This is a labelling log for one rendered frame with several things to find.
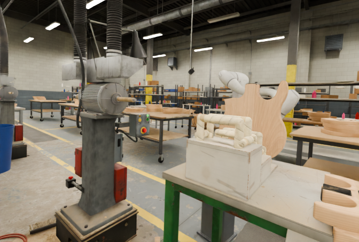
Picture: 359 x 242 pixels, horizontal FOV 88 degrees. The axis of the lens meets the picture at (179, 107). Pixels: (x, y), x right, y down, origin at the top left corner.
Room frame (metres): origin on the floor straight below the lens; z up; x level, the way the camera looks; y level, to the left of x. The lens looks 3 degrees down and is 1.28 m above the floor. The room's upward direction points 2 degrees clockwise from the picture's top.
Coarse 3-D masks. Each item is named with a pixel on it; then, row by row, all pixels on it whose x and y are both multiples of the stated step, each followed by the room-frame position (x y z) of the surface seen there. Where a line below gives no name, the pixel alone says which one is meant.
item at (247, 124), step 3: (246, 123) 0.73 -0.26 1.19; (249, 123) 0.73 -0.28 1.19; (246, 126) 0.73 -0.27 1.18; (249, 126) 0.73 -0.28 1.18; (246, 129) 0.73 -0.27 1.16; (249, 129) 0.73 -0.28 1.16; (246, 132) 0.73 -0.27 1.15; (249, 132) 0.73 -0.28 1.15; (246, 135) 0.73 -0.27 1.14; (249, 135) 0.73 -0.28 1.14; (249, 144) 0.73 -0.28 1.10
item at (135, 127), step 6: (132, 114) 1.63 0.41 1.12; (138, 114) 1.62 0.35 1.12; (144, 114) 1.67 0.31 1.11; (132, 120) 1.63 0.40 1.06; (144, 120) 1.67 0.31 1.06; (132, 126) 1.63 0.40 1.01; (138, 126) 1.62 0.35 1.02; (144, 126) 1.67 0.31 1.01; (132, 132) 1.62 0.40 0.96; (138, 132) 1.62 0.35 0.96
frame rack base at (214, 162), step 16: (192, 144) 0.78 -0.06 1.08; (208, 144) 0.73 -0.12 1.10; (224, 144) 0.72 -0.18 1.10; (256, 144) 0.74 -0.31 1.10; (192, 160) 0.77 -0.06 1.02; (208, 160) 0.73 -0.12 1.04; (224, 160) 0.68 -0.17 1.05; (240, 160) 0.65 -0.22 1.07; (256, 160) 0.69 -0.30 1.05; (192, 176) 0.77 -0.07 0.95; (208, 176) 0.72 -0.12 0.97; (224, 176) 0.68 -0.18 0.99; (240, 176) 0.64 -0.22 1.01; (256, 176) 0.70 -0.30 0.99; (224, 192) 0.68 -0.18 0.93; (240, 192) 0.64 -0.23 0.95
